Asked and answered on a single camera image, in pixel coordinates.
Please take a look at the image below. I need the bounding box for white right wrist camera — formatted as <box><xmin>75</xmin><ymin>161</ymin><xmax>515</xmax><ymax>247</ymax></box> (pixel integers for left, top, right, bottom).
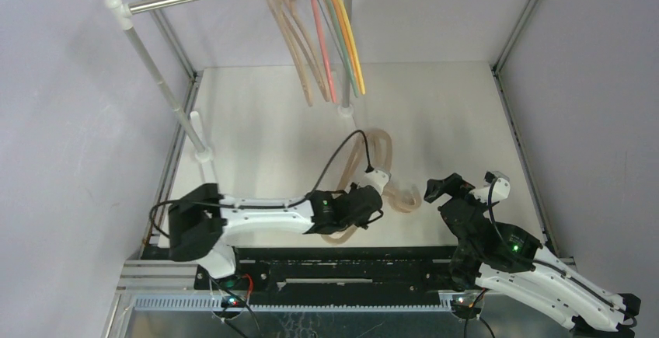
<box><xmin>470</xmin><ymin>171</ymin><xmax>511</xmax><ymax>204</ymax></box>

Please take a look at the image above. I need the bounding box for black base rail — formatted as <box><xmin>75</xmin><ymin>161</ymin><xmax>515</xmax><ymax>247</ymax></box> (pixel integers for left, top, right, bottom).
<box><xmin>225</xmin><ymin>246</ymin><xmax>480</xmax><ymax>308</ymax></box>

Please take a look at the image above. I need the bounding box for pink wire hanger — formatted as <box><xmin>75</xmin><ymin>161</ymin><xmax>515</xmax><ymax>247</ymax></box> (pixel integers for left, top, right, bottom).
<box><xmin>310</xmin><ymin>0</ymin><xmax>337</xmax><ymax>104</ymax></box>

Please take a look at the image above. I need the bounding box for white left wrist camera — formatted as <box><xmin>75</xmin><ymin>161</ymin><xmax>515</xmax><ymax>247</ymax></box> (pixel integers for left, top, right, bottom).
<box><xmin>360</xmin><ymin>169</ymin><xmax>391</xmax><ymax>196</ymax></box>

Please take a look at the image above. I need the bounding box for rack post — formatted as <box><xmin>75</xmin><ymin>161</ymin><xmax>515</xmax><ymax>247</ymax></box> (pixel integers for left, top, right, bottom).
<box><xmin>340</xmin><ymin>0</ymin><xmax>354</xmax><ymax>117</ymax></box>
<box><xmin>104</xmin><ymin>0</ymin><xmax>218</xmax><ymax>183</ymax></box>

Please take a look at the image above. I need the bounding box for orange wire hanger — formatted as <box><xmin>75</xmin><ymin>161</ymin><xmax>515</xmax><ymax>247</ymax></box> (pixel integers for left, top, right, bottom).
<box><xmin>321</xmin><ymin>0</ymin><xmax>367</xmax><ymax>96</ymax></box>

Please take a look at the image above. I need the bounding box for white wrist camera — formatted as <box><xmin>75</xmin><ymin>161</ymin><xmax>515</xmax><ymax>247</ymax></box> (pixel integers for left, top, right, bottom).
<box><xmin>470</xmin><ymin>171</ymin><xmax>511</xmax><ymax>204</ymax></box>
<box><xmin>360</xmin><ymin>169</ymin><xmax>391</xmax><ymax>196</ymax></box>

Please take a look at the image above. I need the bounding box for black right camera cable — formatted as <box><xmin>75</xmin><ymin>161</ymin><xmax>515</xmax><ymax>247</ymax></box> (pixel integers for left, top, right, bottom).
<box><xmin>486</xmin><ymin>176</ymin><xmax>542</xmax><ymax>265</ymax></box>

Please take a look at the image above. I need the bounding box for aluminium frame rail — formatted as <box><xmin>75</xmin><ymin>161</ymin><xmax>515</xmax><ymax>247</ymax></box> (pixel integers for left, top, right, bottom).
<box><xmin>103</xmin><ymin>248</ymin><xmax>569</xmax><ymax>337</ymax></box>

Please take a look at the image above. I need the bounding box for right rack post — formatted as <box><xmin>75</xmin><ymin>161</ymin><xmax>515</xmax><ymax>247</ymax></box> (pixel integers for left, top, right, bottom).
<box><xmin>340</xmin><ymin>0</ymin><xmax>354</xmax><ymax>117</ymax></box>

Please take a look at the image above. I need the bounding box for left rack post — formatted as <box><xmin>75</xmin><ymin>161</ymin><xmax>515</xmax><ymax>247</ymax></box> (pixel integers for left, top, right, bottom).
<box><xmin>104</xmin><ymin>0</ymin><xmax>218</xmax><ymax>183</ymax></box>

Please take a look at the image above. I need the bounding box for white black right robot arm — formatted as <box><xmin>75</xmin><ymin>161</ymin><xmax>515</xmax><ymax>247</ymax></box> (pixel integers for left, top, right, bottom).
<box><xmin>424</xmin><ymin>172</ymin><xmax>641</xmax><ymax>337</ymax></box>

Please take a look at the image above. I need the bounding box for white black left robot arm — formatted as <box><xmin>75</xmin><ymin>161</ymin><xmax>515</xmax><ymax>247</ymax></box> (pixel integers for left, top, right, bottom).
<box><xmin>167</xmin><ymin>183</ymin><xmax>383</xmax><ymax>289</ymax></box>

